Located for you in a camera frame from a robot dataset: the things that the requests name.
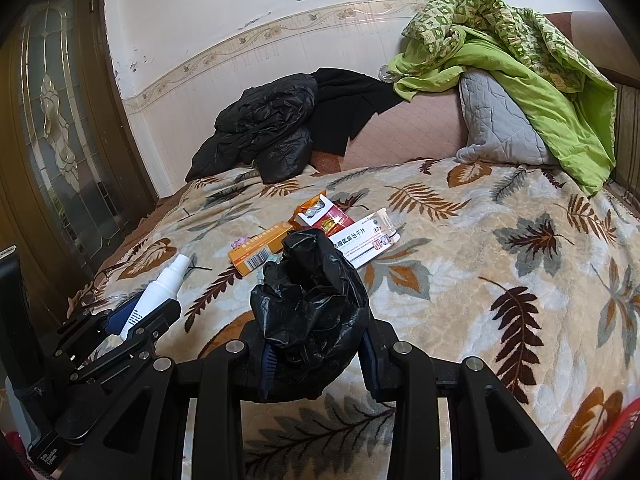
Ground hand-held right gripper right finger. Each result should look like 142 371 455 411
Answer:
360 317 573 480

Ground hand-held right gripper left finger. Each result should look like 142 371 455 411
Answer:
70 320 276 480

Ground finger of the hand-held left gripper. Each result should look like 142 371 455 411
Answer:
52 294 146 361
69 300 182 387

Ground white spray bottle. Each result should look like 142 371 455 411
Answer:
119 254 193 342

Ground black plastic bag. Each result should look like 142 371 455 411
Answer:
249 228 372 403

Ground orange medicine box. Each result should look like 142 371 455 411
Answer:
228 222 296 277

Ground long white pill box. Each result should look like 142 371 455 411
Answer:
332 207 401 268

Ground red cigarette pack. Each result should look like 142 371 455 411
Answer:
292 199 357 237

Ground red plastic basket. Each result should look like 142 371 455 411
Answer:
565 402 640 480

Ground eyeglasses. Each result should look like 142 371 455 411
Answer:
65 260 133 321

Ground leaf-print blanket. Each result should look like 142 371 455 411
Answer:
67 157 640 480

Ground wooden glass door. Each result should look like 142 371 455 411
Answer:
0 0 156 311

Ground black puffer jacket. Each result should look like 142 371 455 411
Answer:
185 73 321 184

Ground brown sofa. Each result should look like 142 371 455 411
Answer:
155 10 640 201

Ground grey quilted pillow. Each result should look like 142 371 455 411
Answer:
454 70 558 167

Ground green quilt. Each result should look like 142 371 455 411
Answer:
385 0 618 196

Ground striped sofa cushion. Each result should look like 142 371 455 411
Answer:
614 84 640 196

